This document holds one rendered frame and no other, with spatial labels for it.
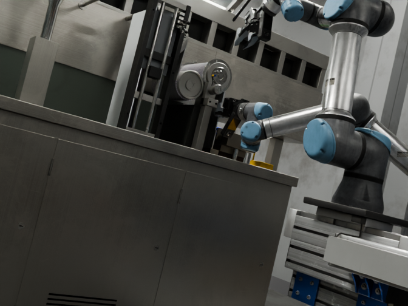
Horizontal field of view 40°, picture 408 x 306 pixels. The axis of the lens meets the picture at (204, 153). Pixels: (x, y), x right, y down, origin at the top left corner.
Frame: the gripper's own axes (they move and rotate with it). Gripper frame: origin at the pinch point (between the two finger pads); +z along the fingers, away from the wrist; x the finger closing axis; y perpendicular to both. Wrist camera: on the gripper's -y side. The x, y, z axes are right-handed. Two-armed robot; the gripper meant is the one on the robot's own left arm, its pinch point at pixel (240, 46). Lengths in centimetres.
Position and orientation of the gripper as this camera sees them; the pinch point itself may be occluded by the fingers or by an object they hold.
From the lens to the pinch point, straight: 231.7
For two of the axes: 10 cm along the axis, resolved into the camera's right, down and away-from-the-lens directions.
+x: -8.2, -2.3, -5.2
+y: -1.5, -8.0, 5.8
